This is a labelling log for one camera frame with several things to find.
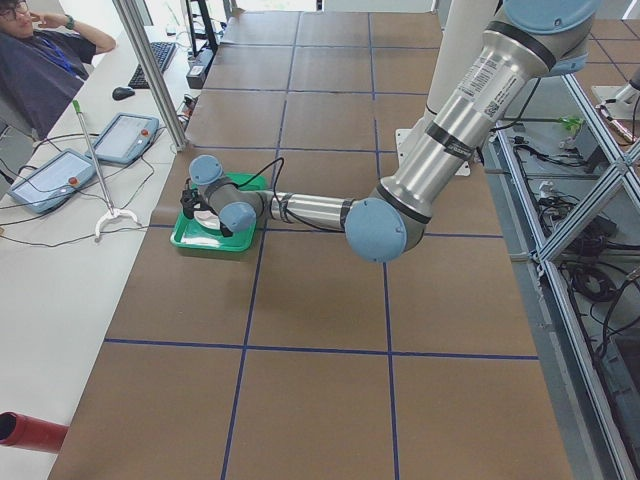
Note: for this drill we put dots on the aluminium frame rail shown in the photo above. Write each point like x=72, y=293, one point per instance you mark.
x=135, y=29

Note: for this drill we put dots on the teach pendant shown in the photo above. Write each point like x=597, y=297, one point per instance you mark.
x=49, y=186
x=125, y=138

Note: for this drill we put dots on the teach pendant near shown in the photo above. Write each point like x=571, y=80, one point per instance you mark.
x=49, y=186

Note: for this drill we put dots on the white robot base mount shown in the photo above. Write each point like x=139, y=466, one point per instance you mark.
x=418, y=142

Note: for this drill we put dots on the teach pendant far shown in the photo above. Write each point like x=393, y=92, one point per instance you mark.
x=125, y=138

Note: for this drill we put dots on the brown paper table cover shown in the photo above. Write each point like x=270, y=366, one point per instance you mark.
x=298, y=360

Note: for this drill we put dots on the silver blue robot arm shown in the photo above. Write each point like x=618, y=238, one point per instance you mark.
x=523, y=40

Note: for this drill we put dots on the white round plate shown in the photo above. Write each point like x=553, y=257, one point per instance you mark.
x=207, y=220

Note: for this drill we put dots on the black computer mouse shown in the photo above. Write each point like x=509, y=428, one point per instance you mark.
x=122, y=93

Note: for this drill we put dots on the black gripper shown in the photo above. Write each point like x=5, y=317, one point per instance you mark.
x=224, y=229

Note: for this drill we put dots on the reach grabber stick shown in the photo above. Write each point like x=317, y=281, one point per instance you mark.
x=113, y=213

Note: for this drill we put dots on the red cylinder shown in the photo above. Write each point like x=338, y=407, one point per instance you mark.
x=30, y=433

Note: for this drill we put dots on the seated person dark shirt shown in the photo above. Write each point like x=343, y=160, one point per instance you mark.
x=43, y=61

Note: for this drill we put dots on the green plastic tray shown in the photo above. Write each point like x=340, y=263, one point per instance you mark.
x=210, y=242

